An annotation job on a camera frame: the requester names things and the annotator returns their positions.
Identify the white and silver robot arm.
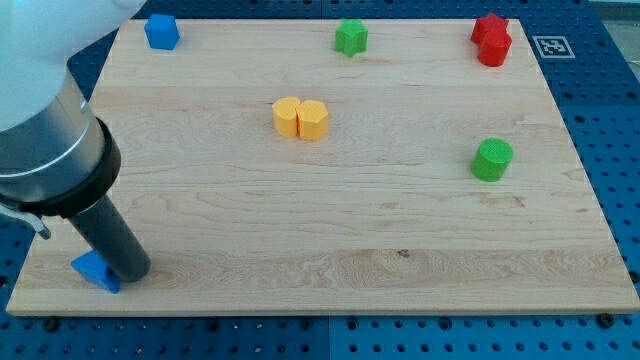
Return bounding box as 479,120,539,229
1,0,144,217

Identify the wooden board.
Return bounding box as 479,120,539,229
7,19,639,317

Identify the yellow pentagon block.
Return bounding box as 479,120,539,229
295,100,329,141

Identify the green star block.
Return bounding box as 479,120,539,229
334,19,368,57

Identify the green cylinder block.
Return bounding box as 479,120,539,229
471,138,514,182

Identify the blue pentagon block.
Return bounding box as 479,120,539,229
144,14,180,50

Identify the red cylinder block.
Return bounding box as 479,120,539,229
478,30,512,67

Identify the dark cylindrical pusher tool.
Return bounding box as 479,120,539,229
69,195,151,282

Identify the red star block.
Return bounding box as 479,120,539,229
470,13,509,45

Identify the blue cube block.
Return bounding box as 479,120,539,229
71,250,120,294

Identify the black white fiducial marker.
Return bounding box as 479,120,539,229
533,35,575,59

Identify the grey cable at arm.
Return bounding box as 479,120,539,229
0,202,53,241

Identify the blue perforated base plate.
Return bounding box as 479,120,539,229
1,0,639,359

